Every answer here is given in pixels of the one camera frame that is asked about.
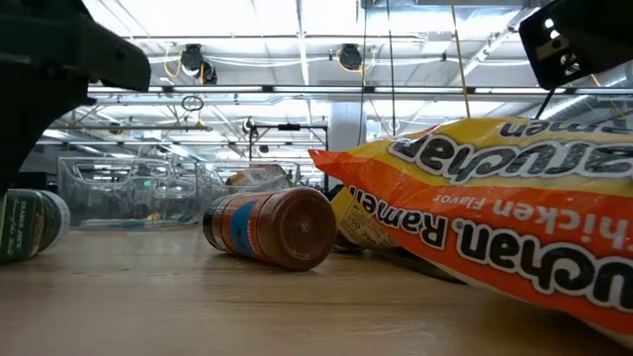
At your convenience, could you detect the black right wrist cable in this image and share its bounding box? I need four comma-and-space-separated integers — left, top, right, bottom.
535, 87, 558, 121

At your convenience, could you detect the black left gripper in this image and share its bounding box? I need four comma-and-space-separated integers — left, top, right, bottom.
0, 0, 152, 195

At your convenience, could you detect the green ramen packet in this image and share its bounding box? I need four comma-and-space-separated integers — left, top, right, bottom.
244, 164, 294, 192

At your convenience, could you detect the black metal stand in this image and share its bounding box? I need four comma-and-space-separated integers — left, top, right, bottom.
244, 117, 331, 194

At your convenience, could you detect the clear plastic utensil bin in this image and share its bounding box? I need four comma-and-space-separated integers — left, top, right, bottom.
56, 156, 200, 232

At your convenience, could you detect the yellow ramen packet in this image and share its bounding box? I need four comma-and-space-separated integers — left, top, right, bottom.
329, 186, 402, 251

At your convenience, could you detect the orange spice jar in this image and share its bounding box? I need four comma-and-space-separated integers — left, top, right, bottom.
202, 186, 337, 272

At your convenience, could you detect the black ceiling cable reel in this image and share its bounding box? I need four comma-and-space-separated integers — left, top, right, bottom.
162, 43, 220, 86
337, 43, 366, 72

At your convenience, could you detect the green oregano spice jar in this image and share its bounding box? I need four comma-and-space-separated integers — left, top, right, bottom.
0, 189, 71, 265

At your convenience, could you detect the black block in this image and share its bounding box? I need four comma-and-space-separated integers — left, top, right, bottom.
18, 171, 48, 190

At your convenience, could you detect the hanging black cable ring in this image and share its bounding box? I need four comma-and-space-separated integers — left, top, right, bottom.
180, 94, 206, 114

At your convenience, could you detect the orange chicken ramen packet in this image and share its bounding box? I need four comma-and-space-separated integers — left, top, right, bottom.
310, 116, 633, 347

